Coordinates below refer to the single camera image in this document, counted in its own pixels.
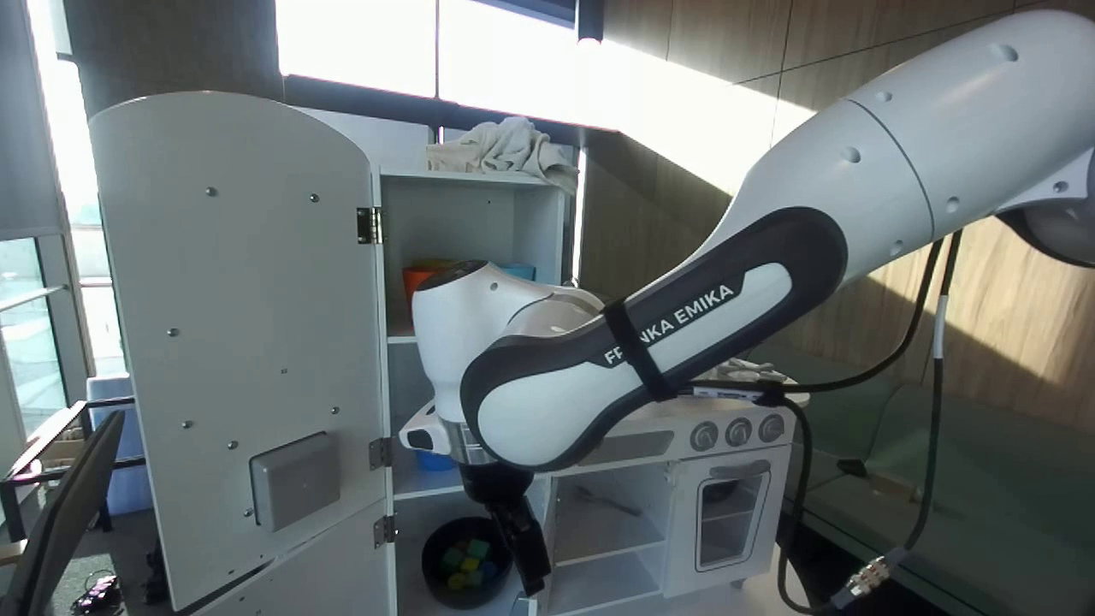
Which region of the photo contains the black bowl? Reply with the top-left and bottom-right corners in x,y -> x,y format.
419,518 -> 516,614

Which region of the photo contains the orange plastic cup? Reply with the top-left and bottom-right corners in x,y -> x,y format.
402,259 -> 474,301

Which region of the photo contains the dark item on sofa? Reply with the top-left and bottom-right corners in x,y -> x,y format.
835,454 -> 916,499

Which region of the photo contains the white toy kitchen body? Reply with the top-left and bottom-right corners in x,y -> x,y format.
373,169 -> 802,616

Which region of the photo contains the short white cabinet door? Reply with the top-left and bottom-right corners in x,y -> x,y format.
191,507 -> 402,616

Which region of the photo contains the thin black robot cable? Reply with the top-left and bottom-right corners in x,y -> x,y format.
695,234 -> 954,616

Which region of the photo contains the white oven door with window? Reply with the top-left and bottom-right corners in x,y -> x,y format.
665,448 -> 793,602

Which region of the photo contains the cable with metal connector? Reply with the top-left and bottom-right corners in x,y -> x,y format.
832,228 -> 968,610

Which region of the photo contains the grey green sofa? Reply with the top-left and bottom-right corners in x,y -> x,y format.
798,374 -> 1095,616

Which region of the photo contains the black chair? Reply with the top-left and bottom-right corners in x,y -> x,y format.
0,399 -> 129,616

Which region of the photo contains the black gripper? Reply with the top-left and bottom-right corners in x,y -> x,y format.
460,458 -> 557,599

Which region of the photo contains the dark object on floor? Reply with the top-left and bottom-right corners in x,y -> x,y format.
75,572 -> 129,616

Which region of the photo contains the tall white fridge door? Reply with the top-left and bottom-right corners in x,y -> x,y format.
87,88 -> 399,616

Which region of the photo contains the green and yellow toy food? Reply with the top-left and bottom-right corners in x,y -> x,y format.
441,538 -> 498,596

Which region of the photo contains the light blue storage box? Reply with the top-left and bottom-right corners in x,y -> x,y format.
87,374 -> 152,519

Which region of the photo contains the crumpled white towel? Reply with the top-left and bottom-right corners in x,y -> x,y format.
426,112 -> 578,182

